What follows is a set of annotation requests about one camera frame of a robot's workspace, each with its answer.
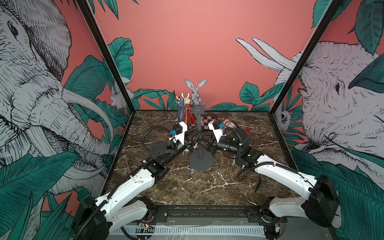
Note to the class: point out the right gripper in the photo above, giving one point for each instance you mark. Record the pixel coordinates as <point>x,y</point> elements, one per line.
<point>216,145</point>

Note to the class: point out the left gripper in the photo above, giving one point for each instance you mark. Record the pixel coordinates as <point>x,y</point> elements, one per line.
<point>188,143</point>

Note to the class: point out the dark grey utensil rack stand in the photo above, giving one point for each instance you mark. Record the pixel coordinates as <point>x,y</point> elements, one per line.
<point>201,159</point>

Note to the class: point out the cream utensil rack stand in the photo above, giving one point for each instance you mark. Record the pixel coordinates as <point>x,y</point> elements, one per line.
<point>187,102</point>

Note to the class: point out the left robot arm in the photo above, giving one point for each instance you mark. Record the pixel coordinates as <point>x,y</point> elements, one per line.
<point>125,193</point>

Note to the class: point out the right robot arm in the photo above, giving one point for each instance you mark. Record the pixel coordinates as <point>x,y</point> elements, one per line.
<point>318,200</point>

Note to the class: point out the playing card box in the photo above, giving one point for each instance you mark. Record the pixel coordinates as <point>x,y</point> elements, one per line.
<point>229,123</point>

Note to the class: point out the chessboard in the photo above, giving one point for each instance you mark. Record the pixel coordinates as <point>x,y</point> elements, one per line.
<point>205,120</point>

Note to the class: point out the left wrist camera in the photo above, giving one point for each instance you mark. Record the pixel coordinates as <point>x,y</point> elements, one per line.
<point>178,132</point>

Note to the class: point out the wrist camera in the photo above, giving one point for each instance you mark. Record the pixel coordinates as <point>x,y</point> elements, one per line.
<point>217,128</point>
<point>178,132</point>

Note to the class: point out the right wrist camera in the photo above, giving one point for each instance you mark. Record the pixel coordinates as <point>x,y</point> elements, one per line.
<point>217,128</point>

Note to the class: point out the white slotted cable duct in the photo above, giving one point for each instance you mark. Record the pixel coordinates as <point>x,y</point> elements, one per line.
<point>248,231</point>

